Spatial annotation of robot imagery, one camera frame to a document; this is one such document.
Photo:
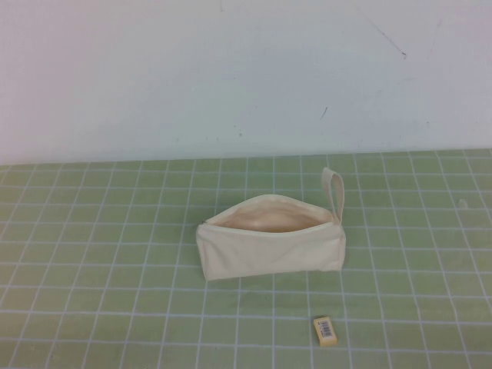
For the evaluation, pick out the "yellow eraser with barcode label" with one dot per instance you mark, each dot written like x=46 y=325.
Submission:
x=326 y=330

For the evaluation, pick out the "cream canvas pencil case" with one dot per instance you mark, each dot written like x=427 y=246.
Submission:
x=269 y=257

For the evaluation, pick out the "green grid cutting mat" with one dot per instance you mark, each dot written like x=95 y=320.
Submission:
x=115 y=288

